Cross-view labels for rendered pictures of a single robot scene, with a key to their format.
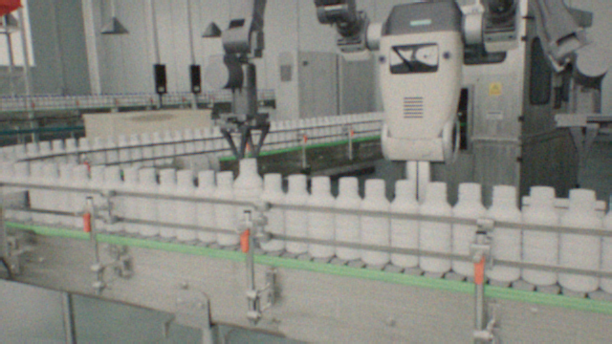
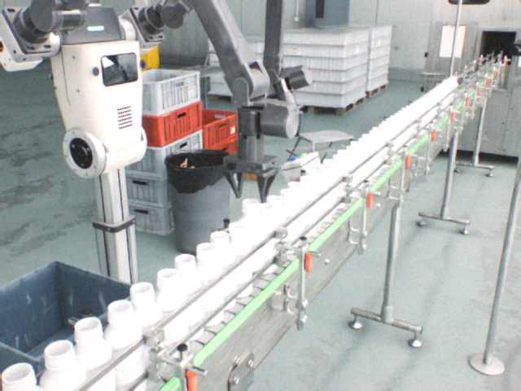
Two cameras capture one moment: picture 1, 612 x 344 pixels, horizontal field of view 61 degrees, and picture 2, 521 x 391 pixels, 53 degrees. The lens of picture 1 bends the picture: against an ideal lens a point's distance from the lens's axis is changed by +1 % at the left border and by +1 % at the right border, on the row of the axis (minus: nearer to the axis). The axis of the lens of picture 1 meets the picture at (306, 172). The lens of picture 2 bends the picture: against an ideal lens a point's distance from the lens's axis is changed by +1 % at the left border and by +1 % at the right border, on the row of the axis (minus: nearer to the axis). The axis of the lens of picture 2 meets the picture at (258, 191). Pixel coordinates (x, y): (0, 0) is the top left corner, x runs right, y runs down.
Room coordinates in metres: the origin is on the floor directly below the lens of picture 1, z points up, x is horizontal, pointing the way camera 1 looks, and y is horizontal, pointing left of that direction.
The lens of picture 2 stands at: (1.07, 1.19, 1.62)
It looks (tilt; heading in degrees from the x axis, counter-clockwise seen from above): 20 degrees down; 272
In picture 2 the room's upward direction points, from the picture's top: straight up
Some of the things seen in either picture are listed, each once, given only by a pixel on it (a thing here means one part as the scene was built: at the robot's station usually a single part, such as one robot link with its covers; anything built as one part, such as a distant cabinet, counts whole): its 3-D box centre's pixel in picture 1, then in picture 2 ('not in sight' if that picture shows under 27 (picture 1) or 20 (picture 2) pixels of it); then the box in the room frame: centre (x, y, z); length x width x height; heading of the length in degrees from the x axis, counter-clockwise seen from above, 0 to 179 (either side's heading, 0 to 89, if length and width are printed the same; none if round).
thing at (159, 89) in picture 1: (159, 79); not in sight; (7.05, 1.94, 1.55); 0.17 x 0.15 x 0.42; 135
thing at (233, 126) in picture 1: (242, 138); (258, 181); (1.11, 0.14, 1.25); 0.07 x 0.07 x 0.09; 63
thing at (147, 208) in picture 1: (149, 202); (170, 314); (1.26, 0.40, 1.08); 0.06 x 0.06 x 0.17
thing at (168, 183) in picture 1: (169, 203); (186, 296); (1.24, 0.34, 1.08); 0.06 x 0.06 x 0.17
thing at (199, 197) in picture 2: not in sight; (200, 203); (1.60, -2.06, 0.32); 0.45 x 0.45 x 0.64
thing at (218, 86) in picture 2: not in sight; (252, 68); (1.54, -7.88, 0.50); 1.23 x 1.05 x 1.00; 61
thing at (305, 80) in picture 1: (307, 118); not in sight; (7.48, -0.04, 0.96); 0.82 x 0.50 x 1.91; 135
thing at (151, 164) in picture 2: not in sight; (160, 149); (1.96, -2.54, 0.55); 0.61 x 0.41 x 0.22; 70
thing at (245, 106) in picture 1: (245, 104); (250, 148); (1.13, 0.13, 1.32); 0.10 x 0.07 x 0.07; 153
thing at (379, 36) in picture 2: not in sight; (354, 59); (-0.29, -8.63, 0.59); 1.25 x 1.03 x 1.17; 64
